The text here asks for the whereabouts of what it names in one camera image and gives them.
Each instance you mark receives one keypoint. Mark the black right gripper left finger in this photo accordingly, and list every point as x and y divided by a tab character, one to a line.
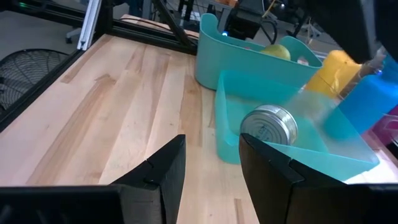
93	205

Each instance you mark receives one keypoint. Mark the teal plastic bin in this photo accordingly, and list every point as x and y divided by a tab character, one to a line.
224	59

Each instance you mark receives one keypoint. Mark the blue plastic water bottle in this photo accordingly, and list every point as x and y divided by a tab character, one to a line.
367	96

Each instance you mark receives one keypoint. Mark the silver aluminium profile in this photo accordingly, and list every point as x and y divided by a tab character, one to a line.
88	25

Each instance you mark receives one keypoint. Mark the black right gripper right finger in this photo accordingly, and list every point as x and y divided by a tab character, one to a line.
311	202

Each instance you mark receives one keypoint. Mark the yellow plastic water bottle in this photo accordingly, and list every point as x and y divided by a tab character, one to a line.
332	74

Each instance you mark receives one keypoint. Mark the translucent teal plastic tray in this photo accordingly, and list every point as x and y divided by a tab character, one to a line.
236	93

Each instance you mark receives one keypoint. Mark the black aluminium table frame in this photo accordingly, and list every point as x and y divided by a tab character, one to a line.
140	34

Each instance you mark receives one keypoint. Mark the green pear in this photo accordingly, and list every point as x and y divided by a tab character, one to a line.
276	51

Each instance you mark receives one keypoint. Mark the labelled tuna can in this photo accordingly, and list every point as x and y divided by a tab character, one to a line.
267	124

